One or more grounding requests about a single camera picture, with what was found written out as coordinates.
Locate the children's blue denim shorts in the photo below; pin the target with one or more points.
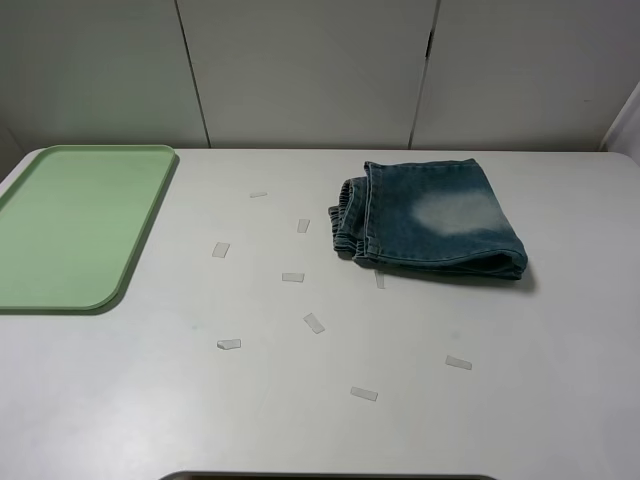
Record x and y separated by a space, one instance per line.
436 217

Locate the clear tape piece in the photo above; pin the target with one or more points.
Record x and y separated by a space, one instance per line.
296 277
380 279
229 344
313 323
458 363
303 225
364 394
220 250

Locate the light green plastic tray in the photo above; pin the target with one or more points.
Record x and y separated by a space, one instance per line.
74 222

